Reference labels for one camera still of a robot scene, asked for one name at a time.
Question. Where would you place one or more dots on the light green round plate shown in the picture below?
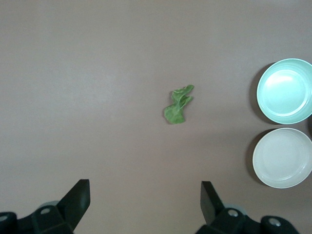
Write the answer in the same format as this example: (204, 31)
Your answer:
(282, 90)

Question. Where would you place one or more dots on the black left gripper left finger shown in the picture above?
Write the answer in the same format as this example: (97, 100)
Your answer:
(73, 207)

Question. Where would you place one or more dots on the green lettuce leaf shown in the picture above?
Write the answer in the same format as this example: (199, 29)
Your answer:
(175, 114)

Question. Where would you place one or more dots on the brown table cover mat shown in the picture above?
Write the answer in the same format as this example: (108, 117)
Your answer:
(73, 97)

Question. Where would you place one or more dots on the beige round plate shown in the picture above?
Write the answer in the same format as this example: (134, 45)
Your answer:
(280, 158)

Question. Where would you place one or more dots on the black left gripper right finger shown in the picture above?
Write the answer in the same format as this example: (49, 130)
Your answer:
(212, 207)

